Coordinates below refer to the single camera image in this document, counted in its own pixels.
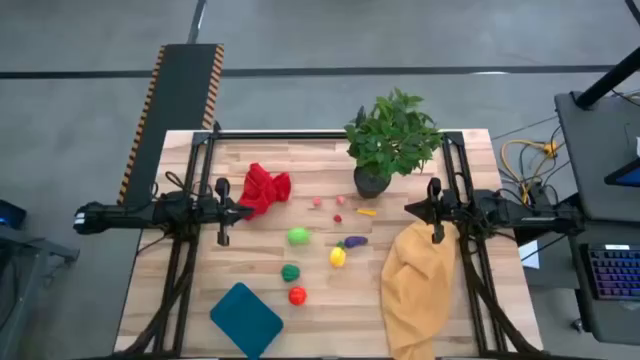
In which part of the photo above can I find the black metal table frame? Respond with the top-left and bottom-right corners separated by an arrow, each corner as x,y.
112,122 -> 549,360

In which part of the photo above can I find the dark green toy pepper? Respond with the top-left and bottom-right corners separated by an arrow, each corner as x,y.
280,263 -> 302,284

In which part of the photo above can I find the yellow cable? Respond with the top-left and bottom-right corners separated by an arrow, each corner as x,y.
500,139 -> 559,206

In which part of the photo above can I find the backlit computer keyboard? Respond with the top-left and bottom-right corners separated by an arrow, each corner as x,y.
587,243 -> 640,301

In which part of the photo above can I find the dark device with blue light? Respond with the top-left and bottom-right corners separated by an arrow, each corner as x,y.
0,199 -> 28,231

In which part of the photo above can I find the crumpled red cloth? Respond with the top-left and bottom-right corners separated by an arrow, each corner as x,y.
237,162 -> 293,221

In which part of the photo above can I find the grey desk surface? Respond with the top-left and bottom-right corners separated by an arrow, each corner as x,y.
553,91 -> 640,224

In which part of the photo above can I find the teal plastic tupperware container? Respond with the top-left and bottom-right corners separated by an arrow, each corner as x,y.
209,282 -> 285,360

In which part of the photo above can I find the black ramp with hazard stripes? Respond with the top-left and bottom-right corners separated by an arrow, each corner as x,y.
117,43 -> 225,206

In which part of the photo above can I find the white paper sheet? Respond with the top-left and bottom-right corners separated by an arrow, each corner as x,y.
518,239 -> 542,270

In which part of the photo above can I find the grey metal cart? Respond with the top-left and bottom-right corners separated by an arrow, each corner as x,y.
0,224 -> 80,360

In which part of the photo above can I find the black pole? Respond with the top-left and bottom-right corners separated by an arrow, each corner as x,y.
574,46 -> 640,110

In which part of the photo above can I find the mustard yellow cloth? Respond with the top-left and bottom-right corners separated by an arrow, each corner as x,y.
379,219 -> 460,360

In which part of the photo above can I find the grey keyboard stand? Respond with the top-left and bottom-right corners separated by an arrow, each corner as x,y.
564,217 -> 640,347

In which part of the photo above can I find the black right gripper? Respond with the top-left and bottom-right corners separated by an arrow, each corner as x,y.
403,177 -> 472,245

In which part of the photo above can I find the light green toy fruit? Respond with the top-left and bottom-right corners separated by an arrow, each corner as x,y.
287,227 -> 312,247

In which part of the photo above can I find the tablet with blue screen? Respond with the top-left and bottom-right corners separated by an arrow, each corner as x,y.
603,157 -> 640,189

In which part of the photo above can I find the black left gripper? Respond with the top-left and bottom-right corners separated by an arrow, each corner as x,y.
199,177 -> 256,247

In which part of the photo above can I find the green potted plant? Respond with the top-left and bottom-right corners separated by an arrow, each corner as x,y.
343,87 -> 445,200

